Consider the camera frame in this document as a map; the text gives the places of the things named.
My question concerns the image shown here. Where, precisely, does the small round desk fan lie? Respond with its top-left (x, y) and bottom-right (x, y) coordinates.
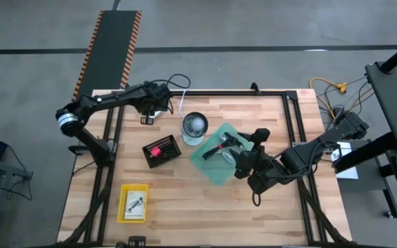
top-left (179, 111), bottom-right (209, 147)

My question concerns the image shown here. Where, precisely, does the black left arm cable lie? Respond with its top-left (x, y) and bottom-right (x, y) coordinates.
top-left (149, 73), bottom-right (192, 91)

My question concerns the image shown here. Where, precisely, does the black floor cable ramp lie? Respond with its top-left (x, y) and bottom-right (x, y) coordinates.
top-left (72, 10), bottom-right (143, 101)

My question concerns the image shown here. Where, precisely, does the black table level camera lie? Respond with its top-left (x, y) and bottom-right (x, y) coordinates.
top-left (115, 235), bottom-right (148, 248)

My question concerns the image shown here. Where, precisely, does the green cutting mat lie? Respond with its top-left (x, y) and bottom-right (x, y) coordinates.
top-left (190, 122), bottom-right (255, 187)

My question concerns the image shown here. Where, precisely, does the white printed booklet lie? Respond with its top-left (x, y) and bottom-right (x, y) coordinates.
top-left (124, 190), bottom-right (147, 220)

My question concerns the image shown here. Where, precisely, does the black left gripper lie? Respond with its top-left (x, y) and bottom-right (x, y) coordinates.
top-left (140, 81), bottom-right (174, 125)

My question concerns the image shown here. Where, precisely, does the black slotted plastic basket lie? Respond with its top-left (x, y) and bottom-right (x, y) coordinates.
top-left (142, 134), bottom-right (183, 169)

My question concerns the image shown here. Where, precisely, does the yellow floor cable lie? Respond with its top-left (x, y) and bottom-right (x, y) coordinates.
top-left (309, 77), bottom-right (349, 120)

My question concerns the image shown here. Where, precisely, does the yellow plastic tray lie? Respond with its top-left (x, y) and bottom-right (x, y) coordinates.
top-left (116, 183), bottom-right (150, 225)

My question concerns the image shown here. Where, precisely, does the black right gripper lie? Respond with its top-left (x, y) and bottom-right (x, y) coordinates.
top-left (228, 127), bottom-right (272, 180)

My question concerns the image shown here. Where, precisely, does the white paper sheet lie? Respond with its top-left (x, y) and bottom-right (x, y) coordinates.
top-left (329, 140), bottom-right (360, 181)

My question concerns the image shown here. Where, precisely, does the black metal table frame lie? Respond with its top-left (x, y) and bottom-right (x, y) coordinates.
top-left (60, 90), bottom-right (354, 248)

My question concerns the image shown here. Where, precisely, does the black side table beam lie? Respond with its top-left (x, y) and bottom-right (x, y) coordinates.
top-left (332, 132), bottom-right (397, 175)

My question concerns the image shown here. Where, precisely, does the white smooth usb cable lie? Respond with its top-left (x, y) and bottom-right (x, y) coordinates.
top-left (221, 151), bottom-right (236, 165)

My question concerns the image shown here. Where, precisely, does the white fan cable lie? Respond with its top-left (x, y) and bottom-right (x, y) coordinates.
top-left (178, 88), bottom-right (190, 116)

